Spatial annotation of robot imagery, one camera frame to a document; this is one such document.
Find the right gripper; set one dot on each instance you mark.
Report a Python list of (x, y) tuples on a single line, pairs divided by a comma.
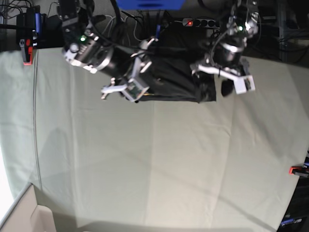
[(138, 62)]

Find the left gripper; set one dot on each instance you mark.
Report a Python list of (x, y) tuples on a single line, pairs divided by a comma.
[(223, 59)]

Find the black t-shirt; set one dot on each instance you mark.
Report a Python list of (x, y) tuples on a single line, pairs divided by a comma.
[(170, 77)]

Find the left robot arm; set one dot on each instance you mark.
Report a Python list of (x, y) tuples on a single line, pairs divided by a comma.
[(239, 26)]

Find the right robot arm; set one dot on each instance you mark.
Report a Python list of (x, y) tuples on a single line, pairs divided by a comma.
[(86, 47)]

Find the blue box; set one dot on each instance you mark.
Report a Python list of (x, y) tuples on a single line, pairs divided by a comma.
[(150, 4)]

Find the black power strip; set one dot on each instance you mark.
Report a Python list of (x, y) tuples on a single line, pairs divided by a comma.
[(201, 23)]

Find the black round bag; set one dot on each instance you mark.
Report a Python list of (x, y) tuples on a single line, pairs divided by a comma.
[(54, 33)]

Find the left red black clamp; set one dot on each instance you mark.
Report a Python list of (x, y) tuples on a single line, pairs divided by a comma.
[(26, 51)]

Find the red black clamp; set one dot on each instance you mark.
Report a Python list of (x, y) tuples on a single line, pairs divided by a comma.
[(301, 171), (26, 51)]

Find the right red black clamp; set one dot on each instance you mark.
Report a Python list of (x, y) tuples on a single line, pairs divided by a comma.
[(301, 171)]

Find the black equipment box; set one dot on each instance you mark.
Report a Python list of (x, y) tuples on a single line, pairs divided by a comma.
[(296, 218)]

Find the cardboard box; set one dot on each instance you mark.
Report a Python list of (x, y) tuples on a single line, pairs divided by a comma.
[(26, 215)]

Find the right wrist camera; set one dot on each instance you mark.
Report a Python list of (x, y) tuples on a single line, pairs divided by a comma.
[(135, 89)]

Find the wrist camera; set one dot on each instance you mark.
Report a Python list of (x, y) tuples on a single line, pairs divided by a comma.
[(244, 84), (135, 89)]

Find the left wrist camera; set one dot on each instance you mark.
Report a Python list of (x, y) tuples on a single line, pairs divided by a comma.
[(244, 84)]

